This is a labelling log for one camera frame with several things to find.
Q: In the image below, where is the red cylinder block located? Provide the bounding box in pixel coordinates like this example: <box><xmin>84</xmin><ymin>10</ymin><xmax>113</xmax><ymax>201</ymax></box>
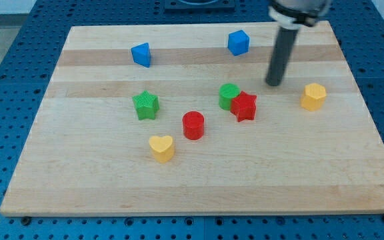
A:
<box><xmin>182</xmin><ymin>111</ymin><xmax>205</xmax><ymax>140</ymax></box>

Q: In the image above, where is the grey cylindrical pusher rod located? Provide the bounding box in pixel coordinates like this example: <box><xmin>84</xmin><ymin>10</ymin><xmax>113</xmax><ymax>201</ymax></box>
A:
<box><xmin>265</xmin><ymin>27</ymin><xmax>299</xmax><ymax>87</ymax></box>

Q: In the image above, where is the red star block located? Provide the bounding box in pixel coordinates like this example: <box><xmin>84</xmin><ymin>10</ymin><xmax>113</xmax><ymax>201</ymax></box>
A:
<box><xmin>230</xmin><ymin>91</ymin><xmax>257</xmax><ymax>122</ymax></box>

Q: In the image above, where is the yellow heart block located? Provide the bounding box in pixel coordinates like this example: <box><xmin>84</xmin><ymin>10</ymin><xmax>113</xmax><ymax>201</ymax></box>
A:
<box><xmin>149</xmin><ymin>135</ymin><xmax>175</xmax><ymax>163</ymax></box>

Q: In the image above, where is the wooden board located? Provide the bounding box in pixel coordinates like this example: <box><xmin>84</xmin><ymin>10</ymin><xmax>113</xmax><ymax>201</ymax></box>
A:
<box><xmin>0</xmin><ymin>21</ymin><xmax>384</xmax><ymax>217</ymax></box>

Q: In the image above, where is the blue cube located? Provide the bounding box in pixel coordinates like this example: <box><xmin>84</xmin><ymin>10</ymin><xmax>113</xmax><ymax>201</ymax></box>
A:
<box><xmin>228</xmin><ymin>30</ymin><xmax>249</xmax><ymax>56</ymax></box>

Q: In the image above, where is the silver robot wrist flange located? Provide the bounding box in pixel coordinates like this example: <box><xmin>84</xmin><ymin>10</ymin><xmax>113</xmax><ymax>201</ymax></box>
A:
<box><xmin>268</xmin><ymin>0</ymin><xmax>332</xmax><ymax>30</ymax></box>

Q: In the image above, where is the green cylinder block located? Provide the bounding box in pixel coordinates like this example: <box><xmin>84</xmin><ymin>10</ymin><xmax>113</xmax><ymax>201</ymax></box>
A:
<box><xmin>219</xmin><ymin>83</ymin><xmax>240</xmax><ymax>111</ymax></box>

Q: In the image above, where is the green star block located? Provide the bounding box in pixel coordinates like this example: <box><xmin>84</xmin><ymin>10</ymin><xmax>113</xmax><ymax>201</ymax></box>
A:
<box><xmin>132</xmin><ymin>91</ymin><xmax>159</xmax><ymax>120</ymax></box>

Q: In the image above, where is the yellow hexagon block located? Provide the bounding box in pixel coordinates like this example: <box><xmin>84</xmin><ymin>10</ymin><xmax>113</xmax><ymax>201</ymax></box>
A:
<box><xmin>300</xmin><ymin>83</ymin><xmax>327</xmax><ymax>111</ymax></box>

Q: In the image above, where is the blue triangular prism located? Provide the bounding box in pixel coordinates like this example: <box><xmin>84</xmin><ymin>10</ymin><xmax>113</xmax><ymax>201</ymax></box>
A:
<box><xmin>131</xmin><ymin>43</ymin><xmax>151</xmax><ymax>68</ymax></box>

